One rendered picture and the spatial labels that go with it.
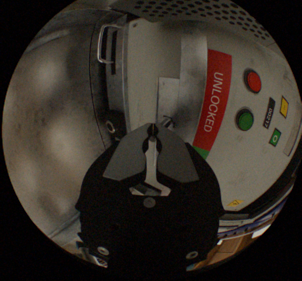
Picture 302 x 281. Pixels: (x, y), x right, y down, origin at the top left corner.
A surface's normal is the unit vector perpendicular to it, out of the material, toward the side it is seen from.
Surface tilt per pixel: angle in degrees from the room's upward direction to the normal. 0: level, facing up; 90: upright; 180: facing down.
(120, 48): 90
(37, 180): 0
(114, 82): 90
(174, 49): 90
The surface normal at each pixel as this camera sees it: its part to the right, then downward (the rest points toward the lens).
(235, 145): -0.52, 0.46
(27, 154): 0.85, 0.30
